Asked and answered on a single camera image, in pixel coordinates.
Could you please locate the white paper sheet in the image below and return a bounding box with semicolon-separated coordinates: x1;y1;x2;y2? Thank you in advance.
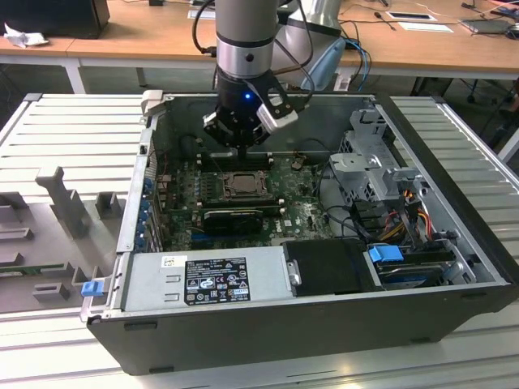
397;19;458;34

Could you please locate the black box on desk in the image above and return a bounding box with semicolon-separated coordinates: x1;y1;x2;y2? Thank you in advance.
0;0;111;41

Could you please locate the CPU socket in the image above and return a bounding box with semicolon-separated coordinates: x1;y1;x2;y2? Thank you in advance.
220;169;273;202

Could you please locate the thin metal locking lever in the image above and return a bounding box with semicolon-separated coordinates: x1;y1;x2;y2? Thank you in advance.
209;150;237;174

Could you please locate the white framed tablet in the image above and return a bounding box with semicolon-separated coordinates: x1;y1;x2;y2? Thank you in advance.
384;11;440;22

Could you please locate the crumpled white paper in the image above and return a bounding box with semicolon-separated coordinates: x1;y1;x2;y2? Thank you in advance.
2;21;50;50

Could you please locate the grey parts rack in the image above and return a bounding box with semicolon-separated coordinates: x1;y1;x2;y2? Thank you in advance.
0;165;123;316

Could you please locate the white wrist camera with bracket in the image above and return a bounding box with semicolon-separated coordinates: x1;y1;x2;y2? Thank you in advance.
246;76;300;133

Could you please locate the grey notebook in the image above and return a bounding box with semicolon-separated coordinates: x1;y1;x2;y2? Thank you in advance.
459;17;514;36

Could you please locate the black RAM slot bank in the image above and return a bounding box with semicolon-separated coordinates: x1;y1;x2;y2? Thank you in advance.
198;150;272;172
200;196;286;216

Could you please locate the grey case release handle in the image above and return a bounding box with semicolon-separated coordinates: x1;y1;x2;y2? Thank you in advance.
139;89;165;119

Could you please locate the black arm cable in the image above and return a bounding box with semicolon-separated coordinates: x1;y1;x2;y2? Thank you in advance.
191;0;220;58

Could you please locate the black graphics card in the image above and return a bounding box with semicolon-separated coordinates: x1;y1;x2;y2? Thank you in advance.
201;207;264;237

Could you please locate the hard disk in blue carrier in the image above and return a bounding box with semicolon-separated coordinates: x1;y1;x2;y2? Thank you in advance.
367;244;445;291

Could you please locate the silver power supply unit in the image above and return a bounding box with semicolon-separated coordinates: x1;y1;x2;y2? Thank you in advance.
120;246;294;312

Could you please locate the silver metal drive cage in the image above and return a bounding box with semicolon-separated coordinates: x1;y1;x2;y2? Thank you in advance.
327;105;433;212

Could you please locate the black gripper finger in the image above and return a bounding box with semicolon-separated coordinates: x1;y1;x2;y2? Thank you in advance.
242;126;272;161
202;112;244;160

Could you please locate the green motherboard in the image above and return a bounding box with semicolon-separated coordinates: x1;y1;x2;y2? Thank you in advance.
156;156;337;250

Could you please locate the black plastic bay shroud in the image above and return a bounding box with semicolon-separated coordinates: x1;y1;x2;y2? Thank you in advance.
281;237;385;299

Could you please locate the yellow and red wire bundle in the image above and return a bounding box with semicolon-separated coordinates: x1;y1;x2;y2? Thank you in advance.
380;189;434;244

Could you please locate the black open PC case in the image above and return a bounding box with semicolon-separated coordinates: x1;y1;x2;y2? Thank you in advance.
79;91;519;376

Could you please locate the green RAM stick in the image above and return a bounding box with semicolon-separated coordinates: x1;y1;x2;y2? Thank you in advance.
0;263;66;279

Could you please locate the wooden desk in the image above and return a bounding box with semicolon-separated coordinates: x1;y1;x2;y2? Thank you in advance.
0;0;519;82

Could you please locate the blue case latch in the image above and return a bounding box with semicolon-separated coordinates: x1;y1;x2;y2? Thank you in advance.
80;280;103;299

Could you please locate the blue cable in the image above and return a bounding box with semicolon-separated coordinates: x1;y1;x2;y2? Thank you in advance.
348;37;373;85

